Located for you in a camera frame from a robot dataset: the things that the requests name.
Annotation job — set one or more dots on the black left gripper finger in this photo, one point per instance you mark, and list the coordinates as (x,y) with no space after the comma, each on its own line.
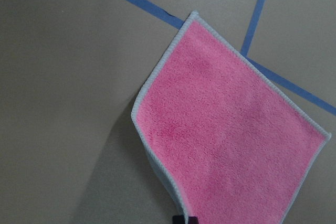
(179,219)

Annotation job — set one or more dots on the pink towel with white trim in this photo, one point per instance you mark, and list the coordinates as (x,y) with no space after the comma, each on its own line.
(227,144)

